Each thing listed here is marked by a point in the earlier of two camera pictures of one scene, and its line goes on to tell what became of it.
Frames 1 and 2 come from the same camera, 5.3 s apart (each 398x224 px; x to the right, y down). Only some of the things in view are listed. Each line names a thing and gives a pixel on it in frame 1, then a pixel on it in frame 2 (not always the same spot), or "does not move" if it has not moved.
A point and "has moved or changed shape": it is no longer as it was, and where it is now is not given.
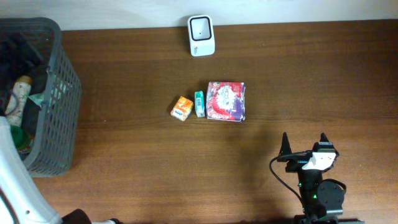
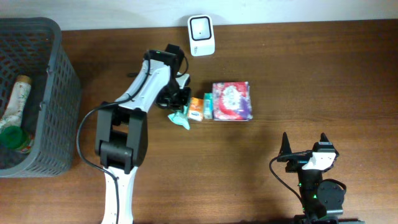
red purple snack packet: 226,101 has moved or changed shape
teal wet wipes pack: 37,98 to 180,117
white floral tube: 15,109 does not move
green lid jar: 21,138 does not move
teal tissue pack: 199,103 to 208,106
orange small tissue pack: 181,108 has moved or changed shape
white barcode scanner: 201,35 does not move
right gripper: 296,160 does not move
